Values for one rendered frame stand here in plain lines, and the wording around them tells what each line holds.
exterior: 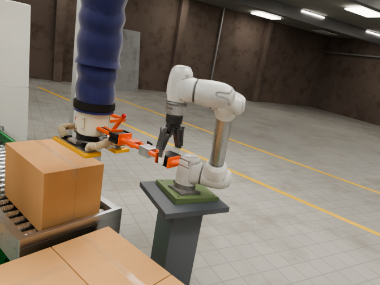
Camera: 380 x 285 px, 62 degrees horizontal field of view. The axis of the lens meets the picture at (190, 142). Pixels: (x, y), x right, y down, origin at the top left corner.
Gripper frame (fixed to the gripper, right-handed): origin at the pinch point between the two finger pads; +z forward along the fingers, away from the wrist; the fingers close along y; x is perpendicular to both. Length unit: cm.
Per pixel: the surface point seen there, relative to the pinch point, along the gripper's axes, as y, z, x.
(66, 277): 28, 73, -32
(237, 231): -180, 127, -45
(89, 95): 9, -17, -53
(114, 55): -1, -40, -48
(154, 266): -15, 73, -11
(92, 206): -13, 62, -72
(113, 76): -3, -29, -49
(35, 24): -424, -60, -1077
